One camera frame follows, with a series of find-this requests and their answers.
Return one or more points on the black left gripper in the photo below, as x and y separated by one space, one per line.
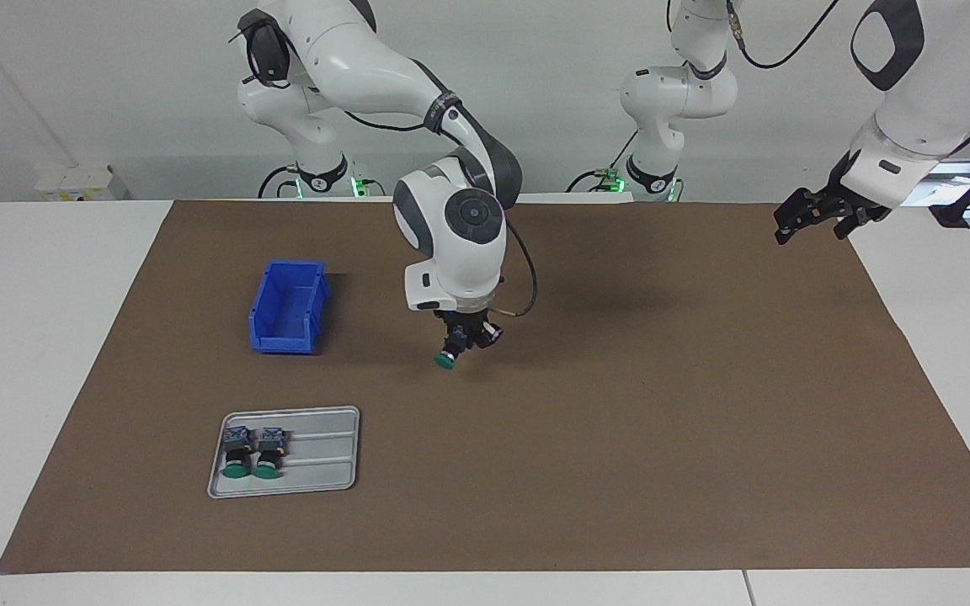
855 206

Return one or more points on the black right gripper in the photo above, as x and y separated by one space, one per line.
468 320

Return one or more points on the green push button switch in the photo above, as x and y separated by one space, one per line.
269 454
446 361
237 454

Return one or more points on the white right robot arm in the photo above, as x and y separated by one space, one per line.
460 244

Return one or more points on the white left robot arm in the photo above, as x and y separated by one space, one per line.
940 84

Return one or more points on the brown paper table mat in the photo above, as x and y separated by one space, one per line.
578 421

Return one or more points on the blue plastic storage bin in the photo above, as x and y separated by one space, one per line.
287 332

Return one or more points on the grey metal tray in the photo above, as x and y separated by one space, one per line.
325 459

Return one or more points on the white background box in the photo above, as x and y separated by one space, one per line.
77 183

